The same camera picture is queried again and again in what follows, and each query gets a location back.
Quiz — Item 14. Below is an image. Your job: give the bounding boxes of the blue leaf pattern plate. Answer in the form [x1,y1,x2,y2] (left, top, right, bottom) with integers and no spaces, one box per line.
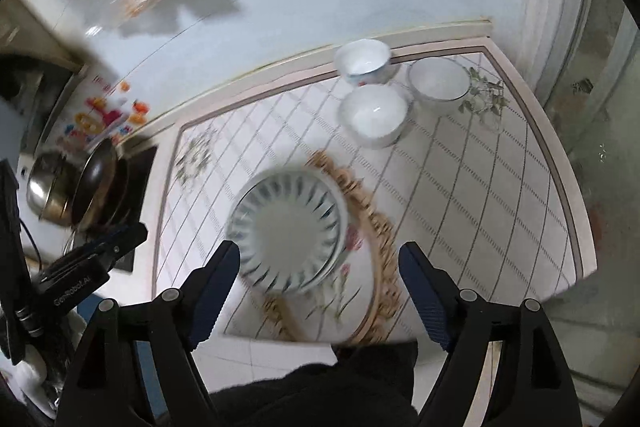
[226,170,350,295]

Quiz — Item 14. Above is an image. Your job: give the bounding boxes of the white bowl red flowers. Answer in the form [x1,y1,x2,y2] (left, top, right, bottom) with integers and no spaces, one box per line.
[337,84,410,150]

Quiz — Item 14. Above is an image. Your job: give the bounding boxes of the white bowl dark rim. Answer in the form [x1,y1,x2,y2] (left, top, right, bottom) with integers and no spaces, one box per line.
[407,56,471,116]

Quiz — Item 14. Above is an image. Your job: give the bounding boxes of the white bowl with hearts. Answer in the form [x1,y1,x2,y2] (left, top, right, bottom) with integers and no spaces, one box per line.
[334,39,392,87]

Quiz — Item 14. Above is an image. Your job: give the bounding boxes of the dark frying pan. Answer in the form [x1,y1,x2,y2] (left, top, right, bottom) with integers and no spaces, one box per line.
[72,139,129,232]

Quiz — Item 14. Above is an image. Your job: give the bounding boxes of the stainless steel pot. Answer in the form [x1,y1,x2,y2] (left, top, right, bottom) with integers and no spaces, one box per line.
[26,152,77,228]

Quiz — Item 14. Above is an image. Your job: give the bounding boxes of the black cooktop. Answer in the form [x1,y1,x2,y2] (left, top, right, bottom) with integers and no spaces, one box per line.
[84,146,157,242]

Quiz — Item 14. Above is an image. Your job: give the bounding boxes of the glass sliding door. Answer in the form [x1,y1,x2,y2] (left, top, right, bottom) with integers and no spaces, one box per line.
[546,0,639,415]

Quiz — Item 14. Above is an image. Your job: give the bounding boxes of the colourful wall stickers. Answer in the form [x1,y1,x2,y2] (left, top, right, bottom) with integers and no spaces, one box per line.
[47,74,151,153]

